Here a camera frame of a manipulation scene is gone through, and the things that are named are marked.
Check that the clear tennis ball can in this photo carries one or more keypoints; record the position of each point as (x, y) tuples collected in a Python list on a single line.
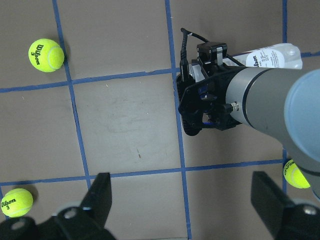
[(213, 60)]

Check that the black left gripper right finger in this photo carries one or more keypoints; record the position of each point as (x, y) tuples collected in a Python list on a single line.
[(269, 201)]

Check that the Wilson tennis ball near table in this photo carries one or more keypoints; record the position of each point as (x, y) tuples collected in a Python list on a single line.
[(46, 55)]

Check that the middle yellow tennis ball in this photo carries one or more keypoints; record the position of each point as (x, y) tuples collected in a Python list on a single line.
[(294, 176)]

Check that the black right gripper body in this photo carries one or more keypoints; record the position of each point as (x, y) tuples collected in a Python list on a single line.
[(203, 105)]

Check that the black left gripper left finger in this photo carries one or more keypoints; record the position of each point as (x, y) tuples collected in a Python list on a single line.
[(97, 202)]

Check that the Wilson tennis ball near base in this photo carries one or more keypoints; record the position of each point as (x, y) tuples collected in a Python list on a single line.
[(17, 202)]

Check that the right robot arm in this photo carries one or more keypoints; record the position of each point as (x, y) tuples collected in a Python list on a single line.
[(266, 89)]

